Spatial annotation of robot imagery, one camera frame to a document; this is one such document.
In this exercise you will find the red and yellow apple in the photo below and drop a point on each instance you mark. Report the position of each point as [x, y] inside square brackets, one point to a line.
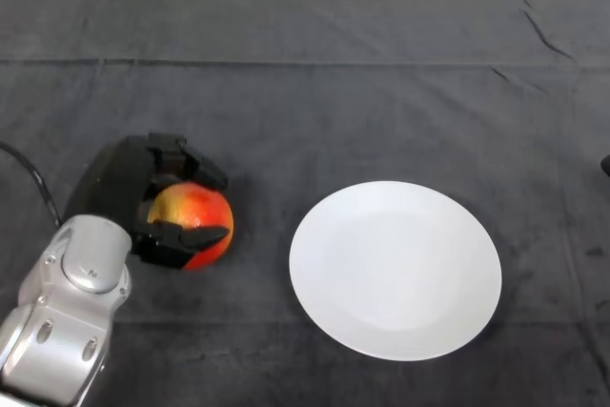
[200, 207]

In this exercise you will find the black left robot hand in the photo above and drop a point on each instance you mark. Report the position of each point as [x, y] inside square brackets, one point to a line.
[112, 178]

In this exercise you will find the black cloth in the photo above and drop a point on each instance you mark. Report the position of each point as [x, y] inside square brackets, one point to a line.
[333, 92]

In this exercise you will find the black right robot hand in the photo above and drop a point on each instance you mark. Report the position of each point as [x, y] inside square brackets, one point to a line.
[606, 165]

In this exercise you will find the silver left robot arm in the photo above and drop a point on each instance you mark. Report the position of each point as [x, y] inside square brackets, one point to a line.
[67, 302]

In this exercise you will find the white round plate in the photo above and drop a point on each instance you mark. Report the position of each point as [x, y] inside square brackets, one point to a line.
[395, 273]

